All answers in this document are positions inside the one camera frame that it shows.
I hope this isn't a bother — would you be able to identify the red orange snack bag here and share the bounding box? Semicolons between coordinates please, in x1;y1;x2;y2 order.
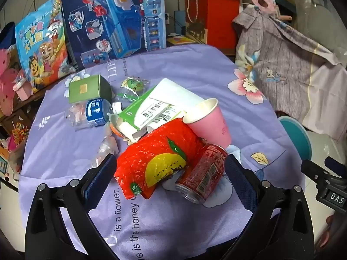
114;119;205;200

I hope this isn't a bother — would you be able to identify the white paper napkin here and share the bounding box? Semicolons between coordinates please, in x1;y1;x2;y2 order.
149;78;204;113

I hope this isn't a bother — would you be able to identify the red gift box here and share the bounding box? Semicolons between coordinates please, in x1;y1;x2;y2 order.
185;0;240;50

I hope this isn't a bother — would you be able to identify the pink butterfly wings toy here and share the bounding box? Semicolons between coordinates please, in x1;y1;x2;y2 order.
0;49;18;116

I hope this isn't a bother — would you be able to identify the pink paper cup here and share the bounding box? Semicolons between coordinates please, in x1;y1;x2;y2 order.
183;98;232;148

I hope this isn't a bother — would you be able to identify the paw patrol gift bag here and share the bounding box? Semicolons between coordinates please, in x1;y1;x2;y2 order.
15;0;75;93

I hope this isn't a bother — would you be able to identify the red soda can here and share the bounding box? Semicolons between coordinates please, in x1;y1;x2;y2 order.
175;144;228;204

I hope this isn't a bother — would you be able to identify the grey floral draped sheet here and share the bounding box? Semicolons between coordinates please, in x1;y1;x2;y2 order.
233;5;346;141

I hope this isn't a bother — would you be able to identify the dark green small box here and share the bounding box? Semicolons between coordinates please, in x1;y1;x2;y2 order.
68;75;112;104

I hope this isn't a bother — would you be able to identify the clear water bottle blue label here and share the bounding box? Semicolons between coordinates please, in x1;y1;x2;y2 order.
65;98;122;130

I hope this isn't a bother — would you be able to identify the green candy wrapper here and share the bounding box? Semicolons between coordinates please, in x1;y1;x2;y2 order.
116;76;149;102

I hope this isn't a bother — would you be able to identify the teal trash bin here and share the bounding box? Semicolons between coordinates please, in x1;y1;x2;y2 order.
278;116;312;161

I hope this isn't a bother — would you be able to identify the yellow book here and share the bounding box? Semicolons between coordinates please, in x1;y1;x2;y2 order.
166;36;195;46

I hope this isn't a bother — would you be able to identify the person right hand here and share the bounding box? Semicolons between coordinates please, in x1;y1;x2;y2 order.
315;214;335;251

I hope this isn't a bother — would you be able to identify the clear plastic bag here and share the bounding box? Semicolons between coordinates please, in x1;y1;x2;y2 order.
91;130;119;168

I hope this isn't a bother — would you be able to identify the large blue toy box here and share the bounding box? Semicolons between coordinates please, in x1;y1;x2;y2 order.
61;0;166;69

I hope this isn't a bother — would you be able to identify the pink gift box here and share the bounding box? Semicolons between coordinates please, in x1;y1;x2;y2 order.
13;69;32;102

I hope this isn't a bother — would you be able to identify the purple floral tablecloth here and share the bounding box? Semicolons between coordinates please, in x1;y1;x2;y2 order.
18;43;306;260

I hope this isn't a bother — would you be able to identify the green white carton box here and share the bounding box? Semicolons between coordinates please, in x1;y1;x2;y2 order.
116;86;188;144

